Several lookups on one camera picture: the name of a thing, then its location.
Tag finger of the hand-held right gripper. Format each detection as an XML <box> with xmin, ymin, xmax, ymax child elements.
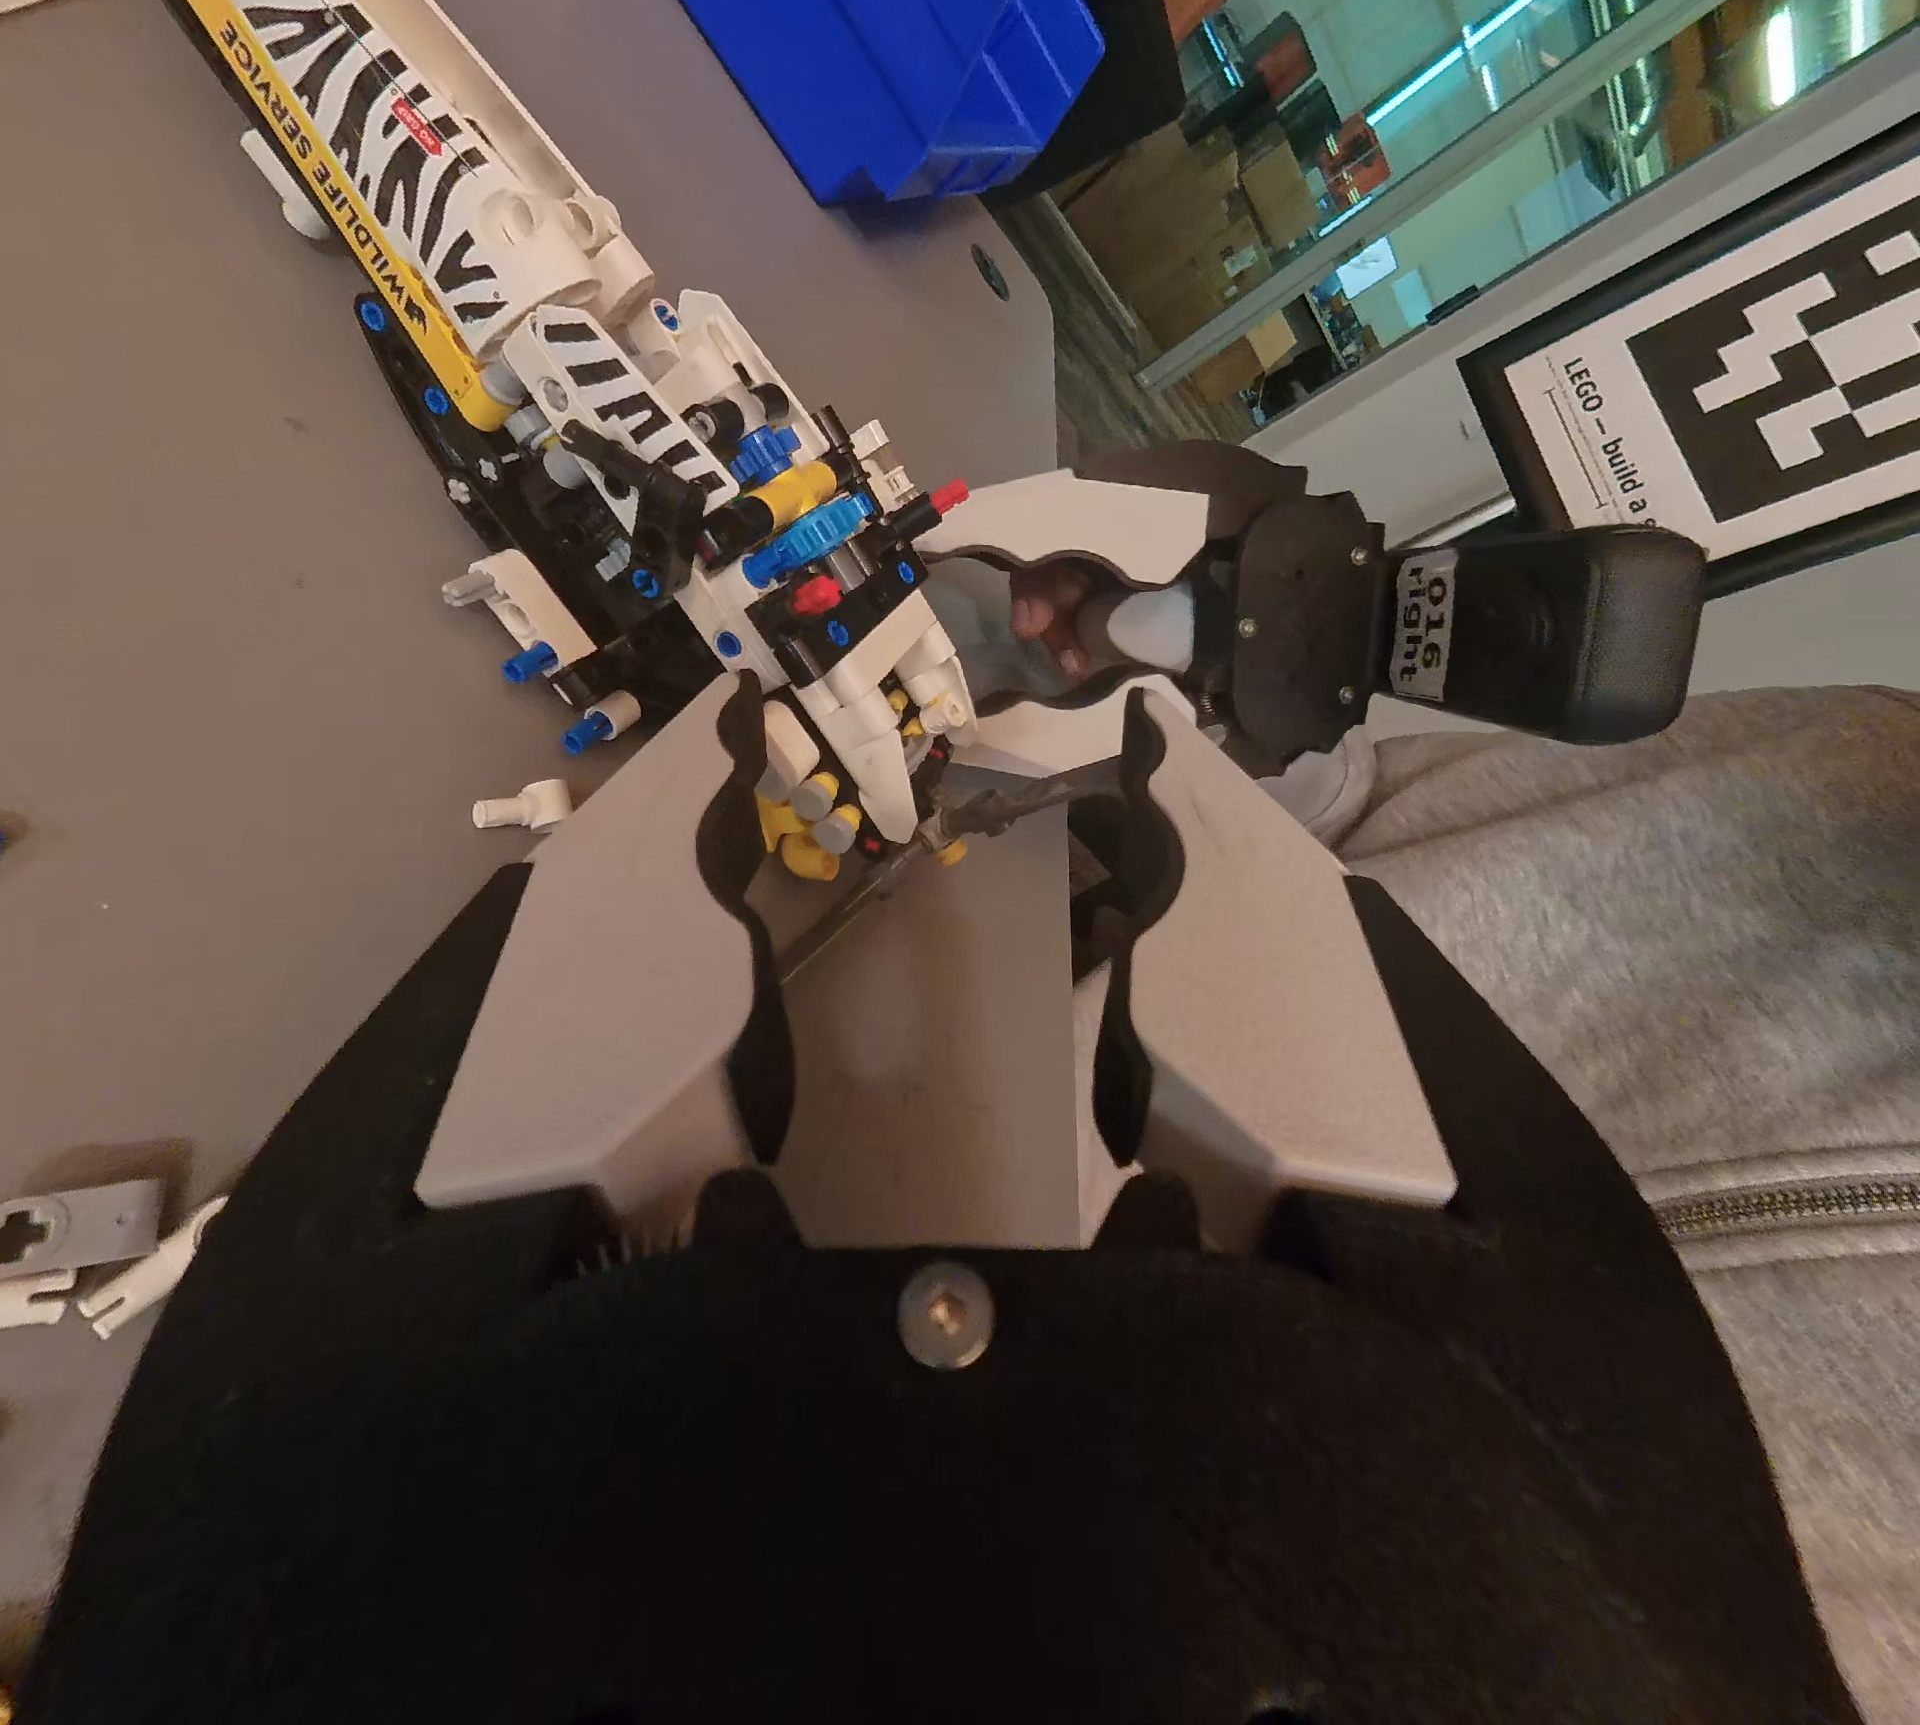
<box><xmin>914</xmin><ymin>464</ymin><xmax>1224</xmax><ymax>594</ymax></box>
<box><xmin>973</xmin><ymin>683</ymin><xmax>1131</xmax><ymax>785</ymax></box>

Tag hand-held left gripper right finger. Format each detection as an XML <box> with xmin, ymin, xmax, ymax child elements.
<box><xmin>1069</xmin><ymin>686</ymin><xmax>1460</xmax><ymax>1213</ymax></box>

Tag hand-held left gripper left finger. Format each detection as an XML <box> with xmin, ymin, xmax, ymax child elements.
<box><xmin>414</xmin><ymin>683</ymin><xmax>798</xmax><ymax>1213</ymax></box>

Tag grey lego propeller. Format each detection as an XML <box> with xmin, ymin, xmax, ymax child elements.
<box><xmin>776</xmin><ymin>765</ymin><xmax>1125</xmax><ymax>981</ymax></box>

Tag zebra striped lego plane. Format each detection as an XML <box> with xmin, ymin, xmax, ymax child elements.
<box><xmin>61</xmin><ymin>0</ymin><xmax>984</xmax><ymax>887</ymax></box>

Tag pile of small lego pieces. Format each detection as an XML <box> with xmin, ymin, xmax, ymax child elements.
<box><xmin>0</xmin><ymin>777</ymin><xmax>576</xmax><ymax>1345</ymax></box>

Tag person's right hand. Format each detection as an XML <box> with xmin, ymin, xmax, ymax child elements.
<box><xmin>1008</xmin><ymin>552</ymin><xmax>1125</xmax><ymax>680</ymax></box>

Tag grey hooded sweatshirt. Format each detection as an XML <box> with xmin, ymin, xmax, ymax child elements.
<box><xmin>1320</xmin><ymin>683</ymin><xmax>1920</xmax><ymax>1725</ymax></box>

